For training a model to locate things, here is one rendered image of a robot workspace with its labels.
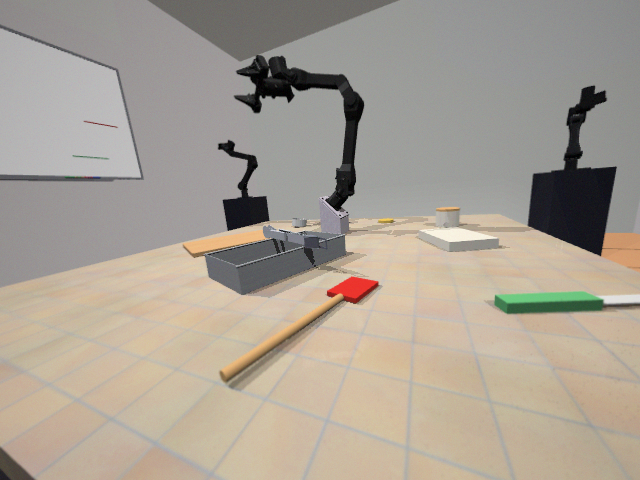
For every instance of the light wooden board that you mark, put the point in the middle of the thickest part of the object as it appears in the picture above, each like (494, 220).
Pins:
(199, 248)

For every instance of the red spatula with wooden handle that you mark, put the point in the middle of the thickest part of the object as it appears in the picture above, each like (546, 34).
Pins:
(353, 290)

